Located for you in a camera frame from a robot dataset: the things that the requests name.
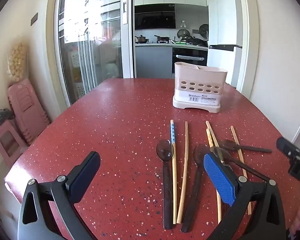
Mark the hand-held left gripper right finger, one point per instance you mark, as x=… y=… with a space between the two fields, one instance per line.
x=220 y=180

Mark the black frying pan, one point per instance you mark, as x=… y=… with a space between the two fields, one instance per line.
x=162 y=39

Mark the dark translucent plastic spoon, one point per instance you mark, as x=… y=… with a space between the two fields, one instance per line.
x=167 y=192
x=252 y=148
x=250 y=168
x=193 y=195

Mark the steel cooking pot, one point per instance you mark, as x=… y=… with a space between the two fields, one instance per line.
x=141 y=39

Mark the grey wall switch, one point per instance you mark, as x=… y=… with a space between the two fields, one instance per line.
x=34 y=19

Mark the grey lower kitchen cabinets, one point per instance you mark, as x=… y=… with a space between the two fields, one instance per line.
x=152 y=62

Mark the sliding glass door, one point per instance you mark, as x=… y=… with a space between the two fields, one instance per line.
x=90 y=30

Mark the blue patterned bamboo chopstick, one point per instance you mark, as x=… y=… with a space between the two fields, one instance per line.
x=174 y=180

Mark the white refrigerator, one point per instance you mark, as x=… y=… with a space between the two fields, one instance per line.
x=222 y=17

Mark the single pink plastic stool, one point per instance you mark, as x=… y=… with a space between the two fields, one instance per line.
x=7 y=142

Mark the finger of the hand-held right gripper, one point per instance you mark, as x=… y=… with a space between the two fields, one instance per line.
x=287 y=147

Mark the black wok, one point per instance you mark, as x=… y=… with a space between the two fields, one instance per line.
x=196 y=41

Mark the bag of pale balls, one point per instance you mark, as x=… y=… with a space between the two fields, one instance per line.
x=16 y=60

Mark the plain bamboo chopstick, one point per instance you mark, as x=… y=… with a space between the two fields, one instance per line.
x=236 y=142
x=211 y=132
x=184 y=170

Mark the speckled bamboo chopstick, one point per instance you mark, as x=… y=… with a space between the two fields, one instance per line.
x=210 y=138

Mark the black range hood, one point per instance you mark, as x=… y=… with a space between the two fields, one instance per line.
x=155 y=17

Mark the black built-in oven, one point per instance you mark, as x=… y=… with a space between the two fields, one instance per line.
x=187 y=52

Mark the beige plastic utensil holder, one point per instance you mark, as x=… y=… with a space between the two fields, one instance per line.
x=195 y=75

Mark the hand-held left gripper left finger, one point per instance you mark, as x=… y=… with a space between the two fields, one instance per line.
x=85 y=175

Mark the black bag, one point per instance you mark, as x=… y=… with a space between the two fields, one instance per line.
x=0 y=118

